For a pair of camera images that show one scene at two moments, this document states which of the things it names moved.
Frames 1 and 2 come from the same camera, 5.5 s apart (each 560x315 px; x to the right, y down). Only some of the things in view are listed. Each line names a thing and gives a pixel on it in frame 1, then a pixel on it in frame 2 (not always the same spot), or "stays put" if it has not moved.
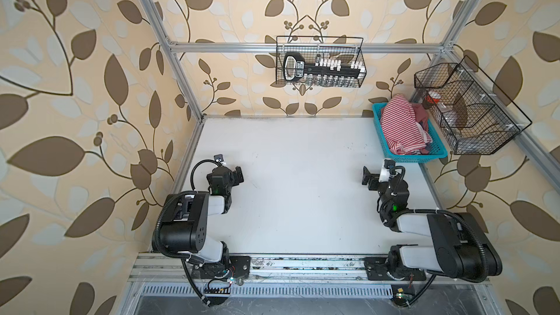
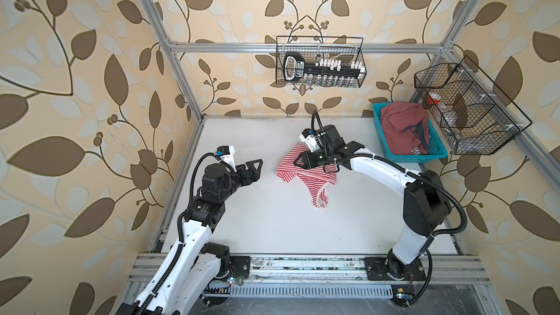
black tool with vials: (335, 71) stays put
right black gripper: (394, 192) → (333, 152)
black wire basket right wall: (474, 117) stays put
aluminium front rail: (271, 269) stays put
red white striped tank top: (404, 135) → (314, 180)
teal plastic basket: (437, 151) stays put
